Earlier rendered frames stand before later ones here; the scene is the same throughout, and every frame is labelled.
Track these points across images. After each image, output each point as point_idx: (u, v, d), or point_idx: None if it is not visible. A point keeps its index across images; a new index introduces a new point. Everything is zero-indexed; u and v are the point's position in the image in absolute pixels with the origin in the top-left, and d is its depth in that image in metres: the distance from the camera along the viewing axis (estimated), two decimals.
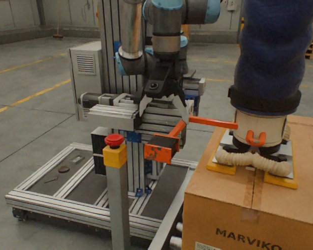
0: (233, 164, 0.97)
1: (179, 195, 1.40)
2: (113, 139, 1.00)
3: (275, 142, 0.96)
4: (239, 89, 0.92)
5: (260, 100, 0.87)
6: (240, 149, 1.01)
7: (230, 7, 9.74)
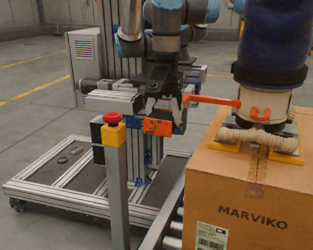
0: (236, 143, 0.93)
1: (180, 181, 1.37)
2: (111, 116, 0.96)
3: (280, 119, 0.92)
4: (243, 63, 0.88)
5: (265, 73, 0.83)
6: (244, 128, 0.97)
7: (230, 4, 9.70)
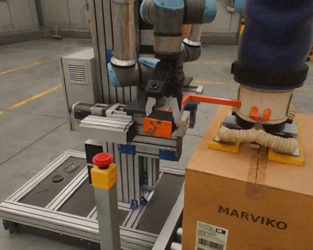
0: (236, 143, 0.93)
1: (174, 212, 1.34)
2: (101, 159, 0.94)
3: (280, 119, 0.92)
4: (243, 63, 0.88)
5: (265, 73, 0.83)
6: (244, 128, 0.96)
7: (230, 8, 9.68)
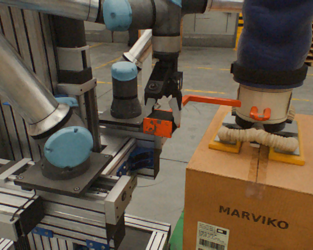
0: (236, 143, 0.93)
1: None
2: None
3: (280, 119, 0.92)
4: (243, 63, 0.88)
5: (264, 73, 0.83)
6: (244, 128, 0.96)
7: None
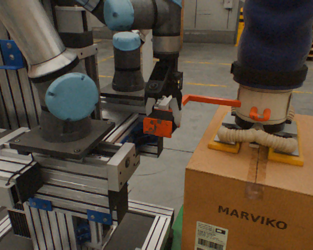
0: (236, 143, 0.94)
1: None
2: None
3: (279, 119, 0.92)
4: (243, 63, 0.89)
5: (265, 73, 0.83)
6: (243, 128, 0.97)
7: (227, 5, 9.08)
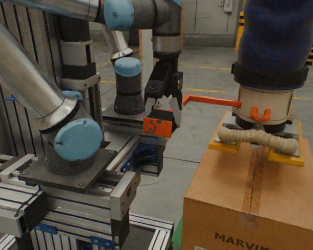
0: (236, 144, 0.93)
1: None
2: None
3: (280, 120, 0.92)
4: (244, 63, 0.88)
5: (265, 74, 0.83)
6: (244, 128, 0.96)
7: (227, 8, 9.13)
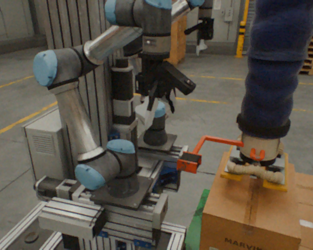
0: (240, 173, 1.31)
1: None
2: None
3: (272, 157, 1.29)
4: (245, 118, 1.25)
5: (260, 128, 1.20)
6: (245, 161, 1.34)
7: (227, 18, 9.50)
